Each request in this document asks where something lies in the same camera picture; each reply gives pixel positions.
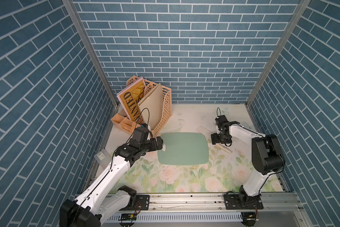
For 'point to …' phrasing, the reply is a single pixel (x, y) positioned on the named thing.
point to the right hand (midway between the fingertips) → (219, 141)
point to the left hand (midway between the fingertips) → (160, 142)
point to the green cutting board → (184, 148)
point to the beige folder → (151, 107)
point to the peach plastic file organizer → (123, 122)
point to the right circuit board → (248, 218)
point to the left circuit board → (128, 217)
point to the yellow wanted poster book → (130, 96)
